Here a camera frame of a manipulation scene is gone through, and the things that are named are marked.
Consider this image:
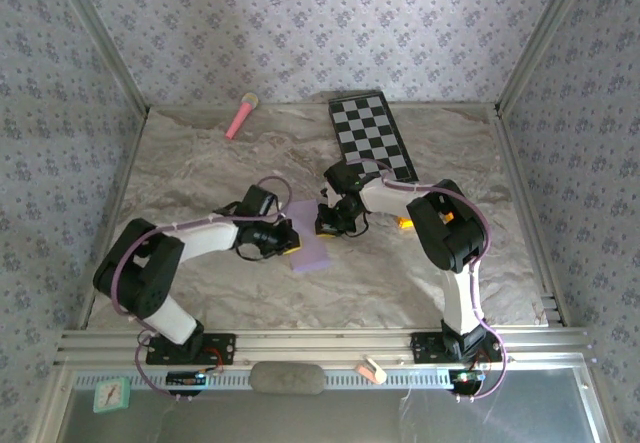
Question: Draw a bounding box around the purple paper sheet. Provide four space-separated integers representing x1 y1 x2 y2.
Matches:
288 199 332 273

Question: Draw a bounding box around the shiny metal sheet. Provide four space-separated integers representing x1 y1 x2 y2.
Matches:
54 387 601 443

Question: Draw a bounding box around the teal square clock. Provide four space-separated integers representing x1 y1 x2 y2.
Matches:
93 376 132 414

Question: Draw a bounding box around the black and grey chessboard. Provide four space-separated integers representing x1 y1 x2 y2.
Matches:
327 91 420 184

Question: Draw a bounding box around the pink toy microphone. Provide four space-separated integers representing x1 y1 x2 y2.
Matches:
224 92 260 141

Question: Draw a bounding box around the grey oval stone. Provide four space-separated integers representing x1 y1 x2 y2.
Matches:
249 361 326 396

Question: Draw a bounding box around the pink and cream clip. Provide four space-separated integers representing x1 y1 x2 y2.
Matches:
355 356 388 385

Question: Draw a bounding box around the left circuit board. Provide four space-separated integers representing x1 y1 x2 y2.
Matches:
166 371 209 389

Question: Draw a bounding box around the circuit board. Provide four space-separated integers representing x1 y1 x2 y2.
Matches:
448 368 486 385
166 371 209 389

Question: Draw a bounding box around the right circuit board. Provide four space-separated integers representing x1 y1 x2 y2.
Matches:
448 368 486 385

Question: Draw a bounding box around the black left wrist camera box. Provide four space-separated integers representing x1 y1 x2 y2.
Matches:
238 184 279 217

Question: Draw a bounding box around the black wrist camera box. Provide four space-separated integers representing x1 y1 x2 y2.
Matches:
323 160 364 197
238 184 279 217

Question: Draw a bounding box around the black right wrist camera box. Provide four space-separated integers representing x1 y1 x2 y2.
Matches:
323 160 364 197

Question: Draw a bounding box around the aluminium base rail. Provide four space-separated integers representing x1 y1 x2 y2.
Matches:
53 327 591 367

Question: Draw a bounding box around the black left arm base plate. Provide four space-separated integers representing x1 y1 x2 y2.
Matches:
145 331 237 366

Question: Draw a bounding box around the slotted grey cable duct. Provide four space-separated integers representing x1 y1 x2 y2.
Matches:
73 368 454 390

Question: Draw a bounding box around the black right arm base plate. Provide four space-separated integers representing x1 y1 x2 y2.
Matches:
410 331 504 364

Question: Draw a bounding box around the aluminium side rail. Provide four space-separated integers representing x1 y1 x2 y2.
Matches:
74 110 151 332
492 110 567 328

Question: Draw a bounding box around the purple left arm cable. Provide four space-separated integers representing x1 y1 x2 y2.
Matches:
110 175 294 404

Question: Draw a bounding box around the aluminium frame post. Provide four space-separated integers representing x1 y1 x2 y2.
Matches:
48 0 151 117
493 0 597 117

